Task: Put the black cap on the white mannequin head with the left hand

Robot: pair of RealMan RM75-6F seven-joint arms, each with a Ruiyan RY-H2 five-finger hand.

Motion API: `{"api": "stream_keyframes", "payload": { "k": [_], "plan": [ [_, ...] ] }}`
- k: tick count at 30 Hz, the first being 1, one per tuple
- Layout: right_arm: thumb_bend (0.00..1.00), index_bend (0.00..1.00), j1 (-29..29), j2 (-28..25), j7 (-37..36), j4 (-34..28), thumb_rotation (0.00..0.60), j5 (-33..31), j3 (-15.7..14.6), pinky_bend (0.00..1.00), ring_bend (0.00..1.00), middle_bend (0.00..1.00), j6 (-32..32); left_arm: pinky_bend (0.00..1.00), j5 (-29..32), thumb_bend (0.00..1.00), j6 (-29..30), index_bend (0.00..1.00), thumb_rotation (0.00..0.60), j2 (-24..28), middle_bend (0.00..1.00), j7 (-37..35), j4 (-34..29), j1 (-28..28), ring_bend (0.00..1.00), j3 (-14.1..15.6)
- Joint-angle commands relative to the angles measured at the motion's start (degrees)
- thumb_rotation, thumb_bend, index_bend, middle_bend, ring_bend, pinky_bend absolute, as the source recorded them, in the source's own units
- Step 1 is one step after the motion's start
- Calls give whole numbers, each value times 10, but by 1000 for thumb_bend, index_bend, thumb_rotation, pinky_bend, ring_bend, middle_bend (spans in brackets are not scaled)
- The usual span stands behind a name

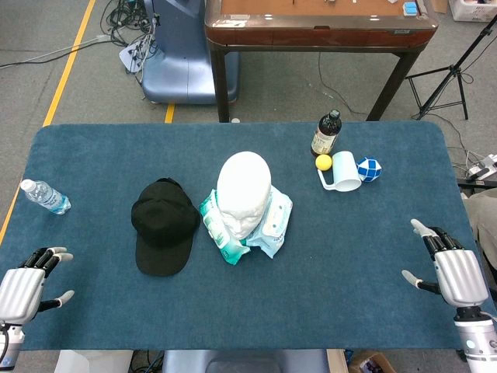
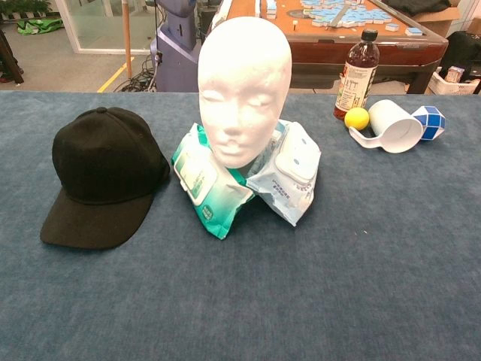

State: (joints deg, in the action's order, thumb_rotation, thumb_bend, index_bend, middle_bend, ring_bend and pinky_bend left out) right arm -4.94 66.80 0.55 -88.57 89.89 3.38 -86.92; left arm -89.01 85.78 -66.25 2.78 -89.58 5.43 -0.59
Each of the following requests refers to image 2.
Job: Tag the green wet wipes pack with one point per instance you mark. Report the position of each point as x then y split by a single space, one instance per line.
210 203

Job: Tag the white foam mannequin head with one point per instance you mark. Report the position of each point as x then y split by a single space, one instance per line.
244 82

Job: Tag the blue tablecloth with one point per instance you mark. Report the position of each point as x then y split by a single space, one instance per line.
240 293

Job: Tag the light blue wet wipes pack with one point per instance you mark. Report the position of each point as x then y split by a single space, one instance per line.
297 169

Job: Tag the black cloth on mahjong table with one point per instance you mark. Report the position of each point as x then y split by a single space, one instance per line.
417 5

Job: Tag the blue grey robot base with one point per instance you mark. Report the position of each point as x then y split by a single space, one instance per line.
176 56

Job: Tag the wooden pole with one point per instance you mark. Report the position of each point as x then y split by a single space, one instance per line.
127 37

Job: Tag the cardboard box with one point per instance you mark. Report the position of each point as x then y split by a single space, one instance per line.
439 22

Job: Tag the brown mahjong table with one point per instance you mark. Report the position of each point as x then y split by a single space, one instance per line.
319 49

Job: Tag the blue white snake cube toy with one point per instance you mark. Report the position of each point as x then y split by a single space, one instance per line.
432 120

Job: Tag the black baseball cap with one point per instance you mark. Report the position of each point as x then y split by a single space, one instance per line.
105 161

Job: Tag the dark drink bottle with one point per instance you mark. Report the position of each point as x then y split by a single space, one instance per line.
357 75

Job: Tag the green bag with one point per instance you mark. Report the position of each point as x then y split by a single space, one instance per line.
39 26

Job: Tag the black bag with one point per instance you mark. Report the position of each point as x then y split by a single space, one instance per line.
464 49

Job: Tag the white plastic basket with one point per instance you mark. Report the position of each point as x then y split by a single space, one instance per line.
454 88

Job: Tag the yellow ball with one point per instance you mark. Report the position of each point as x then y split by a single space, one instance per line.
356 119

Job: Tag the white plastic mug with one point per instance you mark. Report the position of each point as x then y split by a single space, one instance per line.
394 128

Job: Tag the small carton in basket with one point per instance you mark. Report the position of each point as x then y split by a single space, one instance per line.
454 74

